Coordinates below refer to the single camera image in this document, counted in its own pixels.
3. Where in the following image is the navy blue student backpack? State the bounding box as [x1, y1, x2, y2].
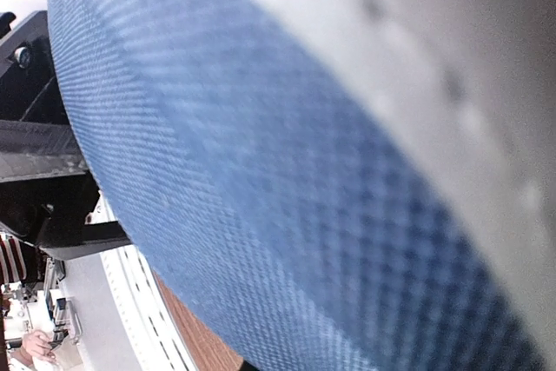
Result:
[48, 0, 555, 370]

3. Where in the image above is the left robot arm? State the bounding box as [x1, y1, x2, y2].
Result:
[1, 10, 130, 261]

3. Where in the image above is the front aluminium rail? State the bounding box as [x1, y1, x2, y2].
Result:
[60, 192, 196, 371]

